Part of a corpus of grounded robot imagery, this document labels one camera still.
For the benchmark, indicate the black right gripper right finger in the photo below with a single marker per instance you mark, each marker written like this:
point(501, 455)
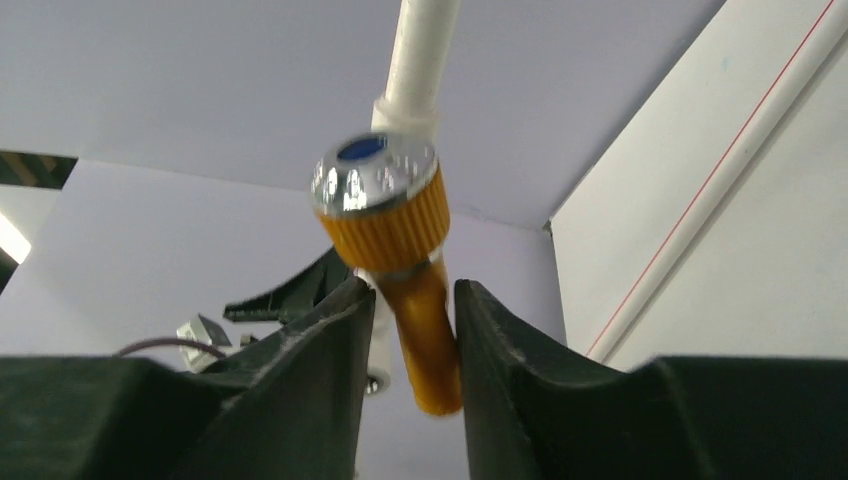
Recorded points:
point(535, 409)

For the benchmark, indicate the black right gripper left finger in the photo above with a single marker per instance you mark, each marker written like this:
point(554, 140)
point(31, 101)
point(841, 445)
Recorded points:
point(286, 407)

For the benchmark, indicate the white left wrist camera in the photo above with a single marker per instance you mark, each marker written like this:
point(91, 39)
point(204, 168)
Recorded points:
point(208, 332)

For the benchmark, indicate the orange plastic faucet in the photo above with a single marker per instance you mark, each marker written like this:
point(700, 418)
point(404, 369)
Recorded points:
point(381, 198)

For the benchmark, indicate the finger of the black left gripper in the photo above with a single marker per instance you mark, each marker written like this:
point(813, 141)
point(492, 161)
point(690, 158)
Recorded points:
point(295, 297)

